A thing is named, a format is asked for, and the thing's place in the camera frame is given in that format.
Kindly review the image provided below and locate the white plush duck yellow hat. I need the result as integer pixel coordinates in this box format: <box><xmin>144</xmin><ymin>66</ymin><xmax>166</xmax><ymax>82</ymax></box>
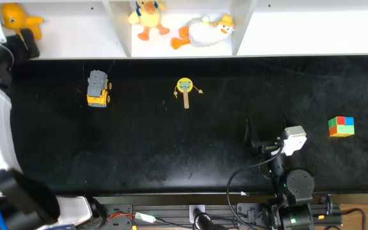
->
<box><xmin>171</xmin><ymin>13</ymin><xmax>236</xmax><ymax>50</ymax></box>

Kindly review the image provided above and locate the yellow rubber duck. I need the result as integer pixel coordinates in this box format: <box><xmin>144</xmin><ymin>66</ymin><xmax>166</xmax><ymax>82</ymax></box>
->
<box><xmin>0</xmin><ymin>2</ymin><xmax>45</xmax><ymax>41</ymax></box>

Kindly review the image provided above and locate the black cable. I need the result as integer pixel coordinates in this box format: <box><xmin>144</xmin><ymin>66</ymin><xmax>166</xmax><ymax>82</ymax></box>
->
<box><xmin>226</xmin><ymin>142</ymin><xmax>284</xmax><ymax>230</ymax></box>

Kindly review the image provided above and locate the grey and yellow toy truck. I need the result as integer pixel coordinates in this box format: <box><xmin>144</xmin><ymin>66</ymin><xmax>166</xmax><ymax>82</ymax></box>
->
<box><xmin>86</xmin><ymin>69</ymin><xmax>113</xmax><ymax>109</ymax></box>

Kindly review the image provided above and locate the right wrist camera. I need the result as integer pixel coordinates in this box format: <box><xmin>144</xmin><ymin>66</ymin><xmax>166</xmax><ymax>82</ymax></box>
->
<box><xmin>270</xmin><ymin>125</ymin><xmax>308</xmax><ymax>157</ymax></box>

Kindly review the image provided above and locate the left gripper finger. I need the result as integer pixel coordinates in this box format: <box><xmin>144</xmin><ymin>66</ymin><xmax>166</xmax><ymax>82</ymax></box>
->
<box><xmin>19</xmin><ymin>27</ymin><xmax>41</xmax><ymax>59</ymax></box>

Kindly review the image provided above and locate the yellow wooden rattle drum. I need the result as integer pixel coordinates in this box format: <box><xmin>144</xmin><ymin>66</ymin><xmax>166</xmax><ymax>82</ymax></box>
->
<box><xmin>172</xmin><ymin>77</ymin><xmax>204</xmax><ymax>110</ymax></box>

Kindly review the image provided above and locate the mounting rail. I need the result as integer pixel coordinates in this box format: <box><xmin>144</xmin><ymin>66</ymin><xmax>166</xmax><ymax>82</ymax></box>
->
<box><xmin>91</xmin><ymin>194</ymin><xmax>367</xmax><ymax>230</ymax></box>

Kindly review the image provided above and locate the many-coloured puzzle cube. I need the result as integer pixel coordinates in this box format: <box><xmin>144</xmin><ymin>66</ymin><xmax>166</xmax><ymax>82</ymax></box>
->
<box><xmin>328</xmin><ymin>116</ymin><xmax>355</xmax><ymax>138</ymax></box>

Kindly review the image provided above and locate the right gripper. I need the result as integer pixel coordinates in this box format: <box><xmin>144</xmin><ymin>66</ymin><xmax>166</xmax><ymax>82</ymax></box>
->
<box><xmin>243</xmin><ymin>113</ymin><xmax>295</xmax><ymax>156</ymax></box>

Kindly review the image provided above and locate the white shelf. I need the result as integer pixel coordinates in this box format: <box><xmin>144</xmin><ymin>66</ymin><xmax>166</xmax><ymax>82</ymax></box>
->
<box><xmin>0</xmin><ymin>0</ymin><xmax>368</xmax><ymax>61</ymax></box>

